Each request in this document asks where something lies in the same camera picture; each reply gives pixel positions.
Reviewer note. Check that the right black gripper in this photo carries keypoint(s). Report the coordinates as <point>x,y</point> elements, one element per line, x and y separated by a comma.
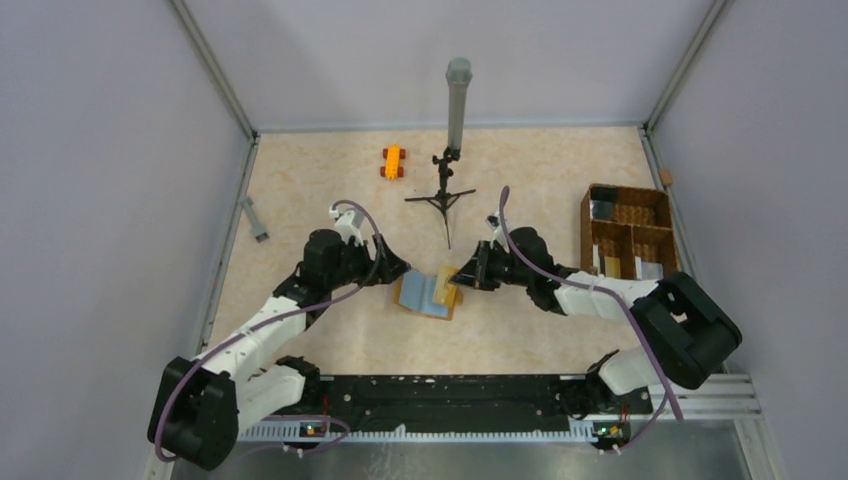
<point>476,271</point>

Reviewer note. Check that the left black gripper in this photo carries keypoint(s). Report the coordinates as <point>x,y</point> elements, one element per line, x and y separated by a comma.
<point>383,271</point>

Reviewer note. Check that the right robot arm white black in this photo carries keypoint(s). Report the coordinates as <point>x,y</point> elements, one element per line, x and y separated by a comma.
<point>684,336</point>

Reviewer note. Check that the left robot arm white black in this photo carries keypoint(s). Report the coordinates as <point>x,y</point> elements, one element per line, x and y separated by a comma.
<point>203,404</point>

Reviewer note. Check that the gold card stack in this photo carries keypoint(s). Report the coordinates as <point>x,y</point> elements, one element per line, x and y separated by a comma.
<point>610,266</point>

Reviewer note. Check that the black card stack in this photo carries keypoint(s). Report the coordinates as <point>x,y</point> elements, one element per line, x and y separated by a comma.
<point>602,201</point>

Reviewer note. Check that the silver card stack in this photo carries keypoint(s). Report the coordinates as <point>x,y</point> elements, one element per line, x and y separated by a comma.
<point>646,270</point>

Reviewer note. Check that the orange toy block car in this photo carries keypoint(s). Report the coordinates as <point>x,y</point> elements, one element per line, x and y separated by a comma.
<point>392,168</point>

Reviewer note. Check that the woven wicker divided basket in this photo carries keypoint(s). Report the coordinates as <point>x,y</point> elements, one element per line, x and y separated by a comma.
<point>642,226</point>

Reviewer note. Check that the grey microphone on tripod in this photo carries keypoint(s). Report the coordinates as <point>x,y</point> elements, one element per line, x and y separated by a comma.
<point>458,77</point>

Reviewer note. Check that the small wooden block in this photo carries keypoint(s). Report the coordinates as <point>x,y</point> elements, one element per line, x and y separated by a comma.
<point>666,178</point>

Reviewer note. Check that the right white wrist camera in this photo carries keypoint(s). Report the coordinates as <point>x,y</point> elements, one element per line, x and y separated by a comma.
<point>494,223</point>

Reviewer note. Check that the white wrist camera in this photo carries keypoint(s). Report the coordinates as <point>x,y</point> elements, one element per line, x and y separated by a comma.
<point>347,223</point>
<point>494,223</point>

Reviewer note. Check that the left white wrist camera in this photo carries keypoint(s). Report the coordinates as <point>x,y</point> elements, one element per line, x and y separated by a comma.
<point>347,223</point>

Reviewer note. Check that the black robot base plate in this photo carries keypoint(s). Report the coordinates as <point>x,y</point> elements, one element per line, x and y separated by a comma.
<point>461,404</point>

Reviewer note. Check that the grey metal bracket tool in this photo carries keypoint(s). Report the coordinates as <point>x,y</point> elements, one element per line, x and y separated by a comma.
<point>258,229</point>

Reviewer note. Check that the white slotted cable duct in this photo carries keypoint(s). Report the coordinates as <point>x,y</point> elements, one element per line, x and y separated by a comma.
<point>309,433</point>

